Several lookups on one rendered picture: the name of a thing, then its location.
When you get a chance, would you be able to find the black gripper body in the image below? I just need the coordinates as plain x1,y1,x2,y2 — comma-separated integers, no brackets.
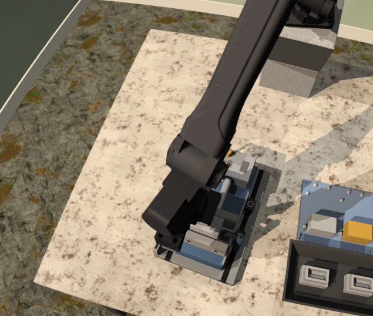
191,190,221,226

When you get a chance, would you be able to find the yellow brass block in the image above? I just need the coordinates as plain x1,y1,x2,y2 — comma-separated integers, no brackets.
342,220,372,245

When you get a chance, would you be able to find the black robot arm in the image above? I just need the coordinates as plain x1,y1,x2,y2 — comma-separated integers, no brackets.
142,0,337,252

